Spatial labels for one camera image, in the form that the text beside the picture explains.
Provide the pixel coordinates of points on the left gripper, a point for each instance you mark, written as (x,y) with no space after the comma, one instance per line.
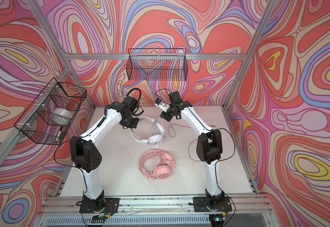
(133,126)

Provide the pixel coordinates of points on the black wire basket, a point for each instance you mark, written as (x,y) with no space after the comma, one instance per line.
(157,64)
(35,122)

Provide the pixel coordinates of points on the left black wire basket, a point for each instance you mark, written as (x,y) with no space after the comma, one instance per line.
(35,122)

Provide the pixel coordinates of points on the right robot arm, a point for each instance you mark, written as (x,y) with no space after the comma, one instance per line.
(209,149)

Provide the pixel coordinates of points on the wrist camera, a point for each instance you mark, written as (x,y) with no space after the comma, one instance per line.
(133,103)
(162,105)

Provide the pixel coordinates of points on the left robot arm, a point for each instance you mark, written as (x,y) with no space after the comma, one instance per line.
(87,158)

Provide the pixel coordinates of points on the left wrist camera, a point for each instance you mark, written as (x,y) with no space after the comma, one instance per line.
(133,103)

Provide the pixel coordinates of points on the aluminium front rail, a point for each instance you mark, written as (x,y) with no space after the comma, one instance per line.
(168,204)

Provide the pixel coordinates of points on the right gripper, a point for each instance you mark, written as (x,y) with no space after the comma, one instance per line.
(166,116)

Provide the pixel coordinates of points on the pink cat-ear headphones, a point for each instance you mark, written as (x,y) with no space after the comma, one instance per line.
(161,167)

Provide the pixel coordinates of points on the white headphones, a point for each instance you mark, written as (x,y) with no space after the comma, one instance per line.
(156,134)

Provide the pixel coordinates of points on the rear black wire basket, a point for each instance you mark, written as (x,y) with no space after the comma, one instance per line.
(157,64)

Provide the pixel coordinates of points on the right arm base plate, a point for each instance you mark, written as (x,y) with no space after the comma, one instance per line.
(208,204)

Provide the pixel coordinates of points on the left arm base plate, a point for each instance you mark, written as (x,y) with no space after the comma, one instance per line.
(101,205)

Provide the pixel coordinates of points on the slotted grey cable duct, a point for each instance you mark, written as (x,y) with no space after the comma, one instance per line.
(125,221)

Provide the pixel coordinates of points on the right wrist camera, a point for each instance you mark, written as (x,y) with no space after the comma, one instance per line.
(162,105)

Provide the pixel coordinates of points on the white tape roll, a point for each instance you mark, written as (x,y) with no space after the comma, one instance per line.
(61,117)

